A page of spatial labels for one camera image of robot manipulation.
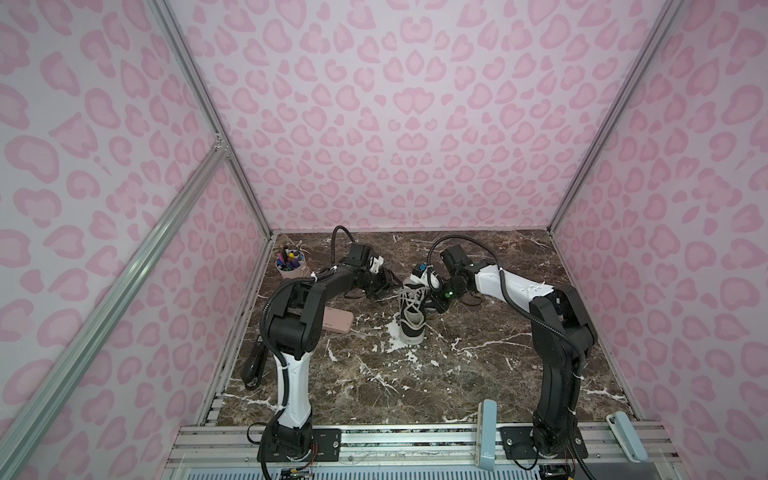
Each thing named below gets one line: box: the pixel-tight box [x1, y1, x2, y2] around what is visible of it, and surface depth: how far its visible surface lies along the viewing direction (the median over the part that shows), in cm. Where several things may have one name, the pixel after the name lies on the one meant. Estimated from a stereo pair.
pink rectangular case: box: [322, 306, 354, 333], surface depth 95 cm
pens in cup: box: [276, 246, 305, 271], surface depth 97 cm
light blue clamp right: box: [606, 410, 648, 462], surface depth 73 cm
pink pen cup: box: [275, 249, 305, 279], surface depth 97 cm
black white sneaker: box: [398, 278, 428, 346], surface depth 92 cm
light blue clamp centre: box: [476, 399, 497, 471], surface depth 73 cm
